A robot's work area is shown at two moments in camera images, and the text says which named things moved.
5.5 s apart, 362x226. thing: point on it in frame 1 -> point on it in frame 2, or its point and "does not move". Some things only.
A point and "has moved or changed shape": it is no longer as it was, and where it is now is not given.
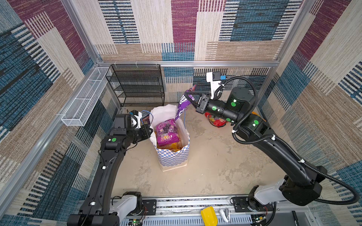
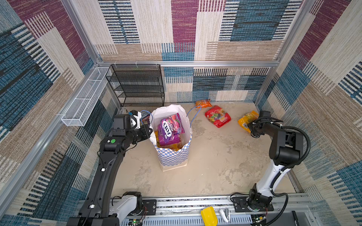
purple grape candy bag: [167, 132] has moved or changed shape
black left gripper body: [141, 133] does not move
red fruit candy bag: [215, 121] does not move
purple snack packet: [184, 102] -> [170, 128]
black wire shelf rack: [137, 84] does not move
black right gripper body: [204, 104] -> [252, 125]
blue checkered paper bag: [170, 159] does not move
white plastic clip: [226, 213] does not move
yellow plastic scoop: [209, 216] does not move
